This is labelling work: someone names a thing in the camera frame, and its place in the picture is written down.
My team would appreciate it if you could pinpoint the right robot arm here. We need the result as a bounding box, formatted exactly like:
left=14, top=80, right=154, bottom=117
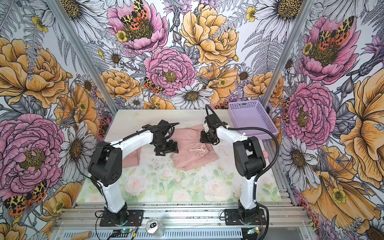
left=200, top=114, right=266, bottom=224

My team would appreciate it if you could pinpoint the lavender plastic laundry basket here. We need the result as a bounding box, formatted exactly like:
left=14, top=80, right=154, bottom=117
left=228, top=100, right=279, bottom=136

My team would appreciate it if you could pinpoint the pink garment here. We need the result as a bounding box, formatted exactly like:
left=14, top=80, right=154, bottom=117
left=171, top=125, right=219, bottom=171

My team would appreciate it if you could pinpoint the white perforated cable duct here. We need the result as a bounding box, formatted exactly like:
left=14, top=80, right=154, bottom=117
left=56, top=228, right=243, bottom=240

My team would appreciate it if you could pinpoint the wooden block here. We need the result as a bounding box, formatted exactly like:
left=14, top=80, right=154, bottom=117
left=71, top=231, right=92, bottom=240

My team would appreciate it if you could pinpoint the aluminium frame rail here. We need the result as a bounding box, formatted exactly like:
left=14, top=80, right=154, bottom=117
left=57, top=202, right=310, bottom=229

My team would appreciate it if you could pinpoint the silver drink can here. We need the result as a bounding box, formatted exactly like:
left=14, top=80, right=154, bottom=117
left=146, top=219, right=165, bottom=238

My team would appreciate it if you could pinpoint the pink printed t-shirt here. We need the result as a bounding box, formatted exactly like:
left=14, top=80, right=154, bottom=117
left=122, top=148, right=141, bottom=169

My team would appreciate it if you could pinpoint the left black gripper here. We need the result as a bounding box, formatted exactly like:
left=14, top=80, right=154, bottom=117
left=153, top=136, right=178, bottom=156

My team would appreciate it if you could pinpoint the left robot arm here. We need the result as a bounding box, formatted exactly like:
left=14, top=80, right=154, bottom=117
left=88, top=120, right=179, bottom=227

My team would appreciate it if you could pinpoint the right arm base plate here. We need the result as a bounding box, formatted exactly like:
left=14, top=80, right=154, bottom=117
left=224, top=208, right=267, bottom=226

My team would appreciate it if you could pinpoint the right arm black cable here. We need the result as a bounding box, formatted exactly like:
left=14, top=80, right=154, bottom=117
left=205, top=104, right=280, bottom=240

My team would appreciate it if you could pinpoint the small pink pig toy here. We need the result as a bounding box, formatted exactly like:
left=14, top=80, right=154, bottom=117
left=263, top=151, right=269, bottom=159

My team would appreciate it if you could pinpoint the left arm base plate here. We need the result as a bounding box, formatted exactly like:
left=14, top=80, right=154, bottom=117
left=100, top=210, right=144, bottom=227

